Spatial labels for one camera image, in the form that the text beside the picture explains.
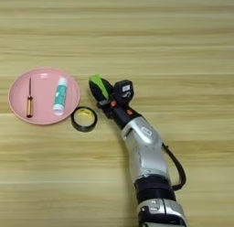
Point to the green rectangular block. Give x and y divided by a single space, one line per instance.
97 82

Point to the black box white label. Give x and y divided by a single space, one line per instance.
125 90

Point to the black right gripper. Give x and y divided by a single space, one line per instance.
120 113

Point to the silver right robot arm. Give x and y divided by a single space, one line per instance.
146 148

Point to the black tape roll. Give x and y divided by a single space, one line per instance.
84 129

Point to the pink round plate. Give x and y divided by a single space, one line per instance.
42 95

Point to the white green glue stick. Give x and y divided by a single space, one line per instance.
60 96

